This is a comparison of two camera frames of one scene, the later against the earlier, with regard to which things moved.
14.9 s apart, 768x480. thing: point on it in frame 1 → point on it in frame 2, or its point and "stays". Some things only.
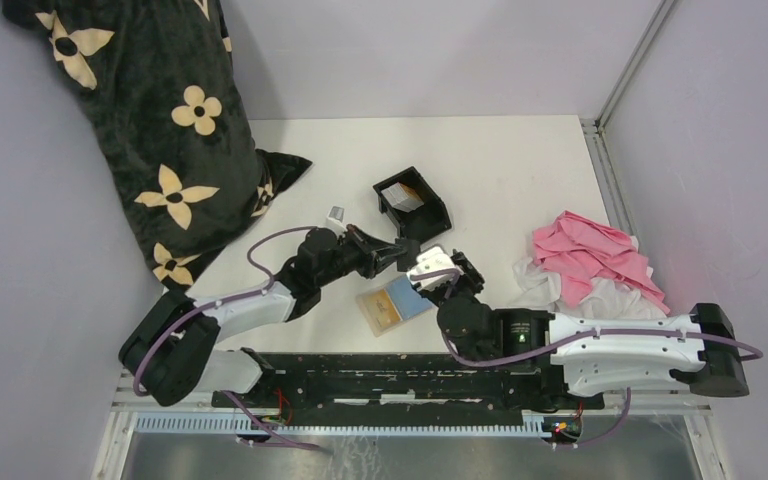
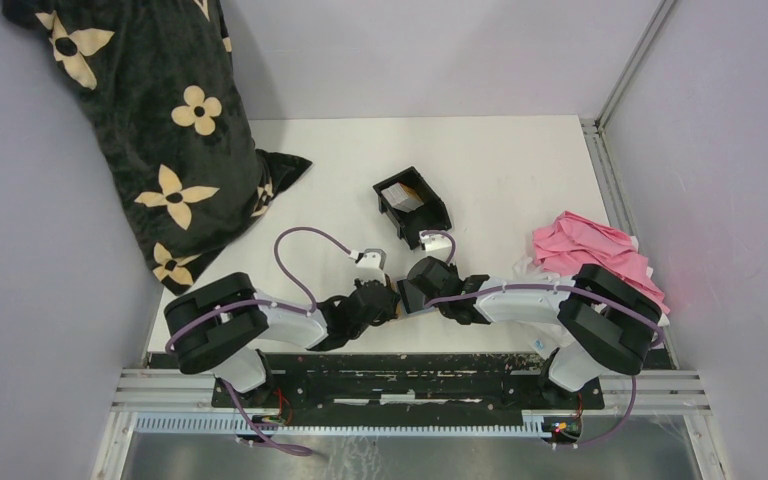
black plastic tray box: (423, 223) stays
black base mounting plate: (359, 383) stays
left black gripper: (374, 253) → (390, 310)
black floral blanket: (153, 85) stays
